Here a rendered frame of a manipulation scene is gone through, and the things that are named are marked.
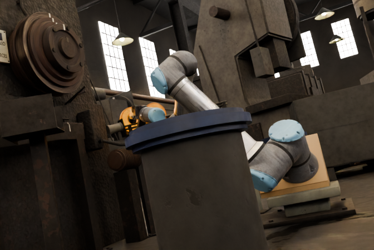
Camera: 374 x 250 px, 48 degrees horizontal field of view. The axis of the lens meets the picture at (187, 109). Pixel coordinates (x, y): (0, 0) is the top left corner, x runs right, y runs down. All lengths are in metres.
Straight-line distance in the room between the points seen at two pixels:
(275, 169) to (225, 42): 3.17
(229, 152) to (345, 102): 2.94
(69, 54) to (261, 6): 2.77
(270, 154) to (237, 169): 0.89
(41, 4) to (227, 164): 2.06
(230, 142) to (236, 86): 3.78
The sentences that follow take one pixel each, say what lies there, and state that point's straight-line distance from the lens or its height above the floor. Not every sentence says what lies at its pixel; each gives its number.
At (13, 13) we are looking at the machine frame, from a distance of 2.58.
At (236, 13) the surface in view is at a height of 1.93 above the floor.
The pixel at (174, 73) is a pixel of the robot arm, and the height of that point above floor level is 0.75.
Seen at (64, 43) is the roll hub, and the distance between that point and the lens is 2.40.
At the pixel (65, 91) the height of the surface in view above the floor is 0.89.
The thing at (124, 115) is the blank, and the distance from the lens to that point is 2.62.
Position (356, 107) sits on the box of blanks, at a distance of 3.86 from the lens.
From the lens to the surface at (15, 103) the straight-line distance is 1.73.
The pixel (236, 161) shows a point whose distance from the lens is 0.96.
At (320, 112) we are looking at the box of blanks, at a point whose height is 0.58.
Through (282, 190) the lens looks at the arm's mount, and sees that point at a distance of 2.05.
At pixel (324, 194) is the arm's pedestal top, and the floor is 0.10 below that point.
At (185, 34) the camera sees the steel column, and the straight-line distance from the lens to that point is 11.55.
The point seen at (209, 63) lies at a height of 1.51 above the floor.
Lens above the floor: 0.30
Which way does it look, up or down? 9 degrees up
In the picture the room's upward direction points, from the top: 12 degrees counter-clockwise
